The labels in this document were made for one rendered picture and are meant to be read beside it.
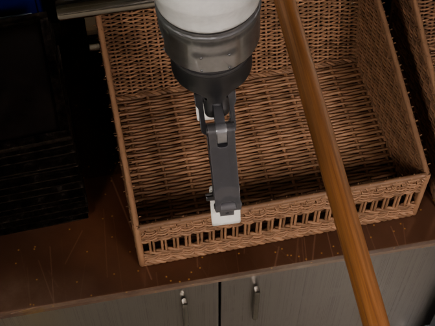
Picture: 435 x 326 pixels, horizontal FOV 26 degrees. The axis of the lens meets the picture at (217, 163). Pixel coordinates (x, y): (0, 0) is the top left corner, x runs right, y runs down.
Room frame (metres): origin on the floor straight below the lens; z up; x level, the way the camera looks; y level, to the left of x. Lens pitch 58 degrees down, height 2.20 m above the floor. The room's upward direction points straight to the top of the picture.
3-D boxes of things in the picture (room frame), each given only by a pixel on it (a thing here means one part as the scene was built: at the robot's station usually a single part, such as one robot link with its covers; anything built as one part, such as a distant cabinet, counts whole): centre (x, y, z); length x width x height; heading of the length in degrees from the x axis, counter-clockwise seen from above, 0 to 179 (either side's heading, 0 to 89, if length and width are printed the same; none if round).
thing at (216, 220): (0.47, -0.01, 1.37); 0.03 x 0.01 x 0.07; 97
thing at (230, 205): (0.45, -0.01, 1.39); 0.03 x 0.01 x 0.05; 7
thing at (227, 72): (0.54, 0.01, 1.50); 0.08 x 0.07 x 0.09; 7
